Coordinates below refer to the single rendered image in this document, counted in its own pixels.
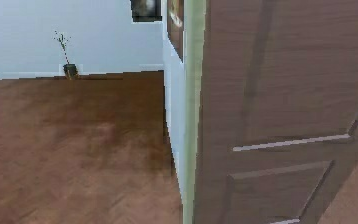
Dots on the brown wooden room door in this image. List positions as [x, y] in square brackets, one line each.
[287, 83]

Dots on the dark framed wall picture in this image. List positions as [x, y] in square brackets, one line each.
[146, 9]

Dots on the potted house plant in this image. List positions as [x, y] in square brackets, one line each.
[69, 69]

